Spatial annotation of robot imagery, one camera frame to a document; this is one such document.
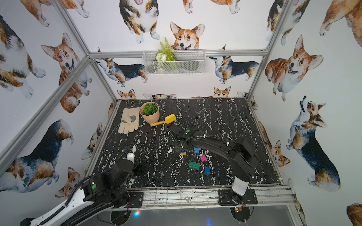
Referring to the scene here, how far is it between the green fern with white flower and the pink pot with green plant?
0.28 metres

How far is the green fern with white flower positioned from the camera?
2.67ft

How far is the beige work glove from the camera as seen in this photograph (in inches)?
40.4

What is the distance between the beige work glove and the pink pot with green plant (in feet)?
0.34

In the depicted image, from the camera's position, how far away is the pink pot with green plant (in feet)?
Answer: 3.27
